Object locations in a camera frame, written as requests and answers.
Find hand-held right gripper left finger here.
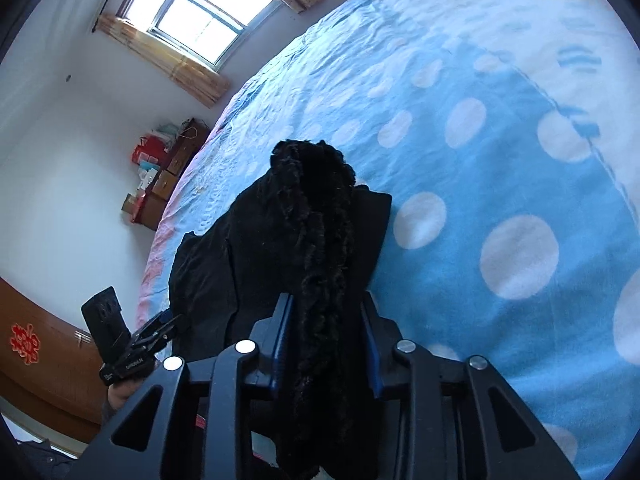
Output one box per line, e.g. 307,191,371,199
65,292,296,480

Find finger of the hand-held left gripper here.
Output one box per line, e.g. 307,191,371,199
144,315,184,356
131,312,174,344

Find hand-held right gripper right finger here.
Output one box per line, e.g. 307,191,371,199
361,291,583,480

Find black pants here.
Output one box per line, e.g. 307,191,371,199
167,139,394,480

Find person's left hand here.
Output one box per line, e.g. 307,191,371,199
102,377,142,422

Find wooden door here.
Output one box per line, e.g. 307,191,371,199
0,277,110,427

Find red door decoration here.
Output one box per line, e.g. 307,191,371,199
9,323,41,364

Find dark cloth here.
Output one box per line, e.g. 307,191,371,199
14,439,87,480

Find wooden nightstand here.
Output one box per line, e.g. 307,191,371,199
131,119,212,232

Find red bag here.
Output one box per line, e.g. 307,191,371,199
132,135,169,167

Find teal bag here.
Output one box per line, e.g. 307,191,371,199
152,122,182,147

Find blue polka dot blanket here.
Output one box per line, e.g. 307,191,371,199
135,0,640,480

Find window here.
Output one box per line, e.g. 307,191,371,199
117,0,283,72

